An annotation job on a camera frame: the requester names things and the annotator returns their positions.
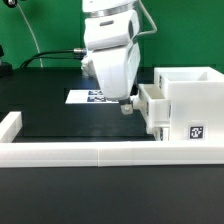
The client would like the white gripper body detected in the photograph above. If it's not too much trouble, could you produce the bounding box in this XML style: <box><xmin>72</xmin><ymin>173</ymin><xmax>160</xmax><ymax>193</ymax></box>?
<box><xmin>92</xmin><ymin>43</ymin><xmax>140</xmax><ymax>101</ymax></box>

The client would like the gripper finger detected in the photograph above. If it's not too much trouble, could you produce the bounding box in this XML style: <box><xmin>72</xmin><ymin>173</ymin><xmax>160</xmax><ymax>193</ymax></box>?
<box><xmin>119</xmin><ymin>99</ymin><xmax>133</xmax><ymax>115</ymax></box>

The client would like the white drawer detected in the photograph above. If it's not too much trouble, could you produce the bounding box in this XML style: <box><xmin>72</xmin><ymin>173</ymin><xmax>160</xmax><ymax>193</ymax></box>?
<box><xmin>147</xmin><ymin>127</ymin><xmax>168</xmax><ymax>141</ymax></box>
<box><xmin>133</xmin><ymin>84</ymin><xmax>171</xmax><ymax>129</ymax></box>

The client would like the white drawer cabinet box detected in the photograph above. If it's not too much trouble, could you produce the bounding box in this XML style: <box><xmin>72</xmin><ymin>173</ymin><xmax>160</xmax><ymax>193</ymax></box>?
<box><xmin>154</xmin><ymin>67</ymin><xmax>224</xmax><ymax>141</ymax></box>

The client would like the white front drawer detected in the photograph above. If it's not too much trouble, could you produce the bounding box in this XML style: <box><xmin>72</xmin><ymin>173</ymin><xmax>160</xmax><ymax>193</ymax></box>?
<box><xmin>147</xmin><ymin>127</ymin><xmax>168</xmax><ymax>141</ymax></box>

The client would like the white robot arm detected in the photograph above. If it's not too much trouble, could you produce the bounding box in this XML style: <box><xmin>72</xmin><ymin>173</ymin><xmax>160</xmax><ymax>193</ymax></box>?
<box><xmin>81</xmin><ymin>0</ymin><xmax>140</xmax><ymax>115</ymax></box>

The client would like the printed marker sheet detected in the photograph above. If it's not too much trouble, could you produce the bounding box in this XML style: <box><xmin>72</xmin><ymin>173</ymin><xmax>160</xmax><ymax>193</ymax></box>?
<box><xmin>65</xmin><ymin>90</ymin><xmax>109</xmax><ymax>104</ymax></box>

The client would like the black device at left edge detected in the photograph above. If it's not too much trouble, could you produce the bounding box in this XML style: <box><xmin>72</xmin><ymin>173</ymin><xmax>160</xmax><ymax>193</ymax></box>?
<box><xmin>0</xmin><ymin>45</ymin><xmax>13</xmax><ymax>78</ymax></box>

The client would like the white U-shaped fence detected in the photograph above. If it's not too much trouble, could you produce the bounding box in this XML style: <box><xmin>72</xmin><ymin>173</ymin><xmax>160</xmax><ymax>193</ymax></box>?
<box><xmin>0</xmin><ymin>112</ymin><xmax>224</xmax><ymax>168</ymax></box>

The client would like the black cable with connector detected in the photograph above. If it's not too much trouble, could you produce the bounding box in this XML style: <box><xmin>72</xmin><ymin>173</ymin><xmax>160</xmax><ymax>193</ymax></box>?
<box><xmin>19</xmin><ymin>47</ymin><xmax>88</xmax><ymax>69</ymax></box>

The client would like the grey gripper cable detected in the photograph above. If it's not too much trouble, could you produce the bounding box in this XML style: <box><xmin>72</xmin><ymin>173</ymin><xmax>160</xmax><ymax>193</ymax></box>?
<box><xmin>135</xmin><ymin>0</ymin><xmax>158</xmax><ymax>38</ymax></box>

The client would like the white thin cable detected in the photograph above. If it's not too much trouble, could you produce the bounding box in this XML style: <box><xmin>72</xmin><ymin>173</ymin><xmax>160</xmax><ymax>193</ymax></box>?
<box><xmin>16</xmin><ymin>3</ymin><xmax>44</xmax><ymax>69</ymax></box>

